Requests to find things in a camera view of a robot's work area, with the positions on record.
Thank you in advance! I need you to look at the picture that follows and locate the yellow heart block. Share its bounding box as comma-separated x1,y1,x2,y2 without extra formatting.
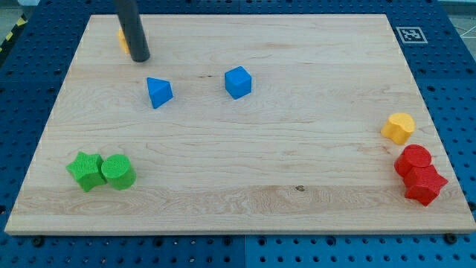
380,112,416,145

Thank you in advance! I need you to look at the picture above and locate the light wooden board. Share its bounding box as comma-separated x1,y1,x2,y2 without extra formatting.
5,14,475,236

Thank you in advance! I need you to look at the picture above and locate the blue cube block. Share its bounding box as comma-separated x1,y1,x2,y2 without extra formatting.
224,66,252,99

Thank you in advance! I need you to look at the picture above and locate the blue triangular prism block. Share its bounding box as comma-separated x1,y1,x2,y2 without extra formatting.
147,77,173,109

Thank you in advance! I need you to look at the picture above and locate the green cylinder block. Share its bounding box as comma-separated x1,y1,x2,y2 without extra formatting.
101,154,136,191

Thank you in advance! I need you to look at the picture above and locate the yellow block behind rod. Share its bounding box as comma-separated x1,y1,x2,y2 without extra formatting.
117,29,130,54

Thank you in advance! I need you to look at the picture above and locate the green star block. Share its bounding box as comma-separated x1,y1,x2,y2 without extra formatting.
65,151,107,192

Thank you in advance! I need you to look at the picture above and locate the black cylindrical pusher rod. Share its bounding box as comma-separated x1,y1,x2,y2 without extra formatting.
113,0,150,63

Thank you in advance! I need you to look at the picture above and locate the red cylinder block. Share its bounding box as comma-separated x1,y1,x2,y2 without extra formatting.
393,144,432,177

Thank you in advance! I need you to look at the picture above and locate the red star block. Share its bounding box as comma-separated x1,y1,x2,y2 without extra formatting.
403,165,448,206

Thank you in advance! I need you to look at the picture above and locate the white fiducial marker tag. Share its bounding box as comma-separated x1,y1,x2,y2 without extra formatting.
396,26,428,44

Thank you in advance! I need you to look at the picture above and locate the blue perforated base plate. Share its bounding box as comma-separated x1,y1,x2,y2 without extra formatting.
1,1,475,267

